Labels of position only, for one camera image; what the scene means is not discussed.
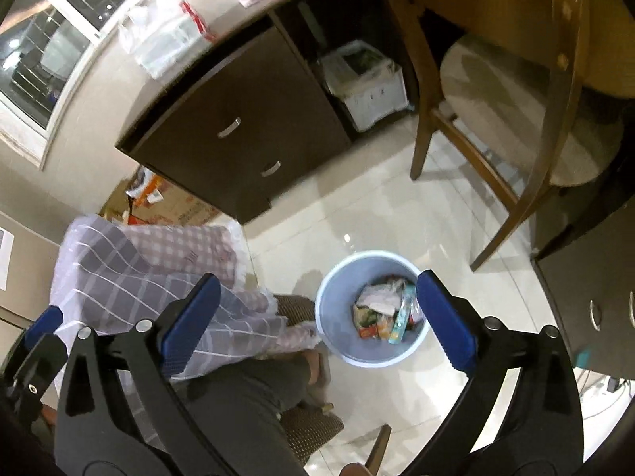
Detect grey cabinet with paper label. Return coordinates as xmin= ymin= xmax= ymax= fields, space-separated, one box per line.
xmin=0 ymin=211 xmax=66 ymax=329

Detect dark brown drawer cabinet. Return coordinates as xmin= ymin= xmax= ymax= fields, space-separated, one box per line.
xmin=115 ymin=0 xmax=423 ymax=225

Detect folded newspapers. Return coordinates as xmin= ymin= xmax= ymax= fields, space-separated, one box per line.
xmin=322 ymin=42 xmax=394 ymax=96

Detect white plastic bag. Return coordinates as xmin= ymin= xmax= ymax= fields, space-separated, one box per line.
xmin=118 ymin=0 xmax=219 ymax=81

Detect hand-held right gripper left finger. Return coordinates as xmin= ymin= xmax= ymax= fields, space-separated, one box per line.
xmin=54 ymin=273 xmax=244 ymax=476

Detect green yellow snack packet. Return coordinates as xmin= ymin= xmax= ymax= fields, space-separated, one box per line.
xmin=352 ymin=302 xmax=378 ymax=331

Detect light blue plastic bin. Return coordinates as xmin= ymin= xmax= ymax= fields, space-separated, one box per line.
xmin=314 ymin=250 xmax=431 ymax=369

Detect person's leg in grey trousers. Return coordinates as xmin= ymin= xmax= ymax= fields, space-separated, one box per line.
xmin=173 ymin=356 xmax=311 ymax=476

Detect teal snack packet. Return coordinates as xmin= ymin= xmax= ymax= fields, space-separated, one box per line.
xmin=389 ymin=284 xmax=418 ymax=346

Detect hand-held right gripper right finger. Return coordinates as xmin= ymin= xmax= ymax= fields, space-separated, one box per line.
xmin=392 ymin=269 xmax=584 ymax=476

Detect woven seat chair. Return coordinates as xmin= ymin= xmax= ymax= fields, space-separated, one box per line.
xmin=272 ymin=294 xmax=393 ymax=473

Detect white wrapper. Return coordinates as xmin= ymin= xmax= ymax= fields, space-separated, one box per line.
xmin=357 ymin=282 xmax=404 ymax=316

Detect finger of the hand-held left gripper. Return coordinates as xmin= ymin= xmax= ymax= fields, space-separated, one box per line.
xmin=9 ymin=304 xmax=69 ymax=407

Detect person's foot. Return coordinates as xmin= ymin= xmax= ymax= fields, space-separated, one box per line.
xmin=304 ymin=349 xmax=323 ymax=386

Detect purple plaid cloth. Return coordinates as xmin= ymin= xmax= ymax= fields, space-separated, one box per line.
xmin=50 ymin=215 xmax=319 ymax=384

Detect window with metal grille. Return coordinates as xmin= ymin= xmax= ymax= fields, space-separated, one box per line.
xmin=0 ymin=0 xmax=169 ymax=167

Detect printed cardboard box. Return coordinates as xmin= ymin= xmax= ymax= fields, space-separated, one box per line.
xmin=124 ymin=169 xmax=222 ymax=227

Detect white plastic crate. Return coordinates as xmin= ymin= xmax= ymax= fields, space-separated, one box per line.
xmin=322 ymin=42 xmax=410 ymax=132

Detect dark cabinet with curved handles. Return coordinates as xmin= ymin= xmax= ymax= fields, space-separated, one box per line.
xmin=530 ymin=159 xmax=635 ymax=380

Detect wooden chair with cushion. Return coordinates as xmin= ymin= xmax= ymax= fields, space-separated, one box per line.
xmin=362 ymin=0 xmax=627 ymax=272

